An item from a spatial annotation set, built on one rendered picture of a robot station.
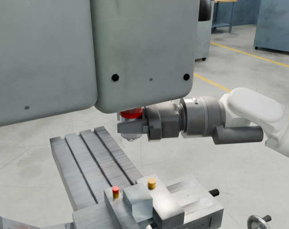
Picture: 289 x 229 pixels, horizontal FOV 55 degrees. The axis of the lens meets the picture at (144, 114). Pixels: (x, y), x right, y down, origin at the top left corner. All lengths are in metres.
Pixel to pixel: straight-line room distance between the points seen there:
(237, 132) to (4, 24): 0.44
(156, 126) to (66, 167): 0.53
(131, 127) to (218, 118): 0.18
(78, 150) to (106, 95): 0.67
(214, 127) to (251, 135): 0.07
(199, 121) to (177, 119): 0.04
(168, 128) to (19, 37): 0.33
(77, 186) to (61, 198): 1.37
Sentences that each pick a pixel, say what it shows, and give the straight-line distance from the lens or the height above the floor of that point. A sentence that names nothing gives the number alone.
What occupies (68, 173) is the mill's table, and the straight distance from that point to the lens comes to 0.97.
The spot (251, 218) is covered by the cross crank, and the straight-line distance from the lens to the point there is 1.24.
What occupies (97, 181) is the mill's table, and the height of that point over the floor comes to 0.93.
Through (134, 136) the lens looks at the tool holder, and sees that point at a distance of 0.58.
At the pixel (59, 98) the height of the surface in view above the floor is 1.37.
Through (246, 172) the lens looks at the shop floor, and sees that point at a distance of 2.58.
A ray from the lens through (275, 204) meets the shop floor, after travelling 2.36.
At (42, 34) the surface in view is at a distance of 0.36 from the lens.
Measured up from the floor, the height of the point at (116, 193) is 1.05.
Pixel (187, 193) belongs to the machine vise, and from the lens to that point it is 0.78.
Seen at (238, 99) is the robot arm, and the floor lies 1.29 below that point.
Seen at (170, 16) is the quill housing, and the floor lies 1.46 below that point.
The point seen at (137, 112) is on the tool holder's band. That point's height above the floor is 1.27.
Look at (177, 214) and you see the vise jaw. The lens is 0.67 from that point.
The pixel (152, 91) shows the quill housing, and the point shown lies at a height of 1.35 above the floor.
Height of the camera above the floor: 1.52
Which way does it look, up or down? 27 degrees down
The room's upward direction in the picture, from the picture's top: straight up
